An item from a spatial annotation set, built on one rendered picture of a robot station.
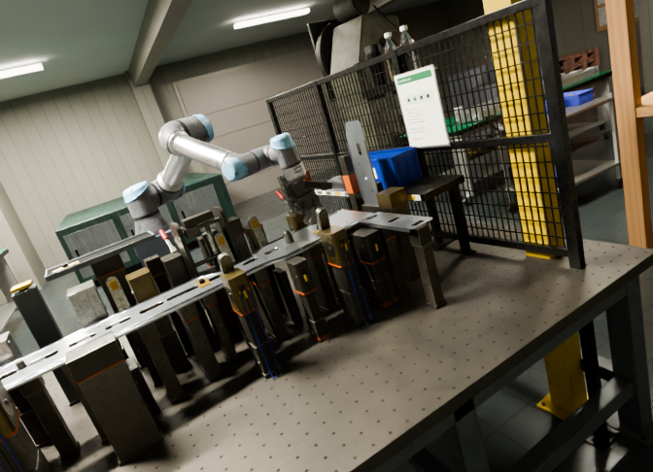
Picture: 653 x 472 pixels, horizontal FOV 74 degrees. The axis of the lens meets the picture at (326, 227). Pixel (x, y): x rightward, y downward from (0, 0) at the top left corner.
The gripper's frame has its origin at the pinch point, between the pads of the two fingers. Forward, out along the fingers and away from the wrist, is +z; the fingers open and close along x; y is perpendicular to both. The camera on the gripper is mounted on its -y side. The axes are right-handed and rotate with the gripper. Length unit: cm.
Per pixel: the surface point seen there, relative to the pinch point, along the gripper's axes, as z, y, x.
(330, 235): -2.2, 8.0, 19.2
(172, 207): 41, -33, -484
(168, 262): -10, 51, -20
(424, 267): 18.9, -11.7, 33.8
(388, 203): 2.7, -23.5, 10.2
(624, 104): 28, -194, 11
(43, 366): -7, 94, 2
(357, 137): -22.1, -29.3, -2.6
